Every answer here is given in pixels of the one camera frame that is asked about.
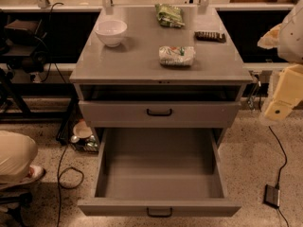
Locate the white sneaker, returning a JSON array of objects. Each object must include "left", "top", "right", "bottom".
[{"left": 27, "top": 165, "right": 45, "bottom": 182}]

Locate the person's beige trouser leg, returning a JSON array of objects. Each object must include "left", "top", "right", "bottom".
[{"left": 0, "top": 131, "right": 38, "bottom": 185}]

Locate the crushed 7up can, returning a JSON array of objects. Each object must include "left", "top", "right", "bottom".
[{"left": 159, "top": 46, "right": 196, "bottom": 66}]

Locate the open grey bottom drawer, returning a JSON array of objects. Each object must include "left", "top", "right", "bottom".
[{"left": 79, "top": 129, "right": 241, "bottom": 218}]

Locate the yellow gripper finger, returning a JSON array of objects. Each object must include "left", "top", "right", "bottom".
[{"left": 264, "top": 64, "right": 303, "bottom": 121}]

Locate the black equipment stand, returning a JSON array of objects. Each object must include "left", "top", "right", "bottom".
[{"left": 0, "top": 12, "right": 48, "bottom": 119}]

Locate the dark chocolate bar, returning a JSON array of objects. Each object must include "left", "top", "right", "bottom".
[{"left": 194, "top": 31, "right": 226, "bottom": 44}]

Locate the white ceramic bowl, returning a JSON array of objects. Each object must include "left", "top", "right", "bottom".
[{"left": 95, "top": 20, "right": 128, "bottom": 47}]

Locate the black power adapter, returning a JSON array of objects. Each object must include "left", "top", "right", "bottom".
[{"left": 264, "top": 184, "right": 280, "bottom": 209}]

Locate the black adapter cable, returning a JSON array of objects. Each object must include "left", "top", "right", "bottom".
[{"left": 268, "top": 125, "right": 290, "bottom": 227}]

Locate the wire basket with dishes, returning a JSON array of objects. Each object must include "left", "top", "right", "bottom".
[{"left": 56, "top": 112, "right": 98, "bottom": 153}]

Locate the black floor cable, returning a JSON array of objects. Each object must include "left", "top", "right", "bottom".
[{"left": 55, "top": 144, "right": 85, "bottom": 227}]

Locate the grey drawer cabinet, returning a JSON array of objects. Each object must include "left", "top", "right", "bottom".
[{"left": 70, "top": 6, "right": 251, "bottom": 141}]

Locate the green snack bag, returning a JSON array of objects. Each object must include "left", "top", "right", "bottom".
[{"left": 155, "top": 4, "right": 185, "bottom": 28}]

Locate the closed grey upper drawer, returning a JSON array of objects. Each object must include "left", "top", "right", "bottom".
[{"left": 79, "top": 101, "right": 240, "bottom": 128}]

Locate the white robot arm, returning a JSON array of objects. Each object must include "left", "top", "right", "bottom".
[{"left": 258, "top": 0, "right": 303, "bottom": 126}]

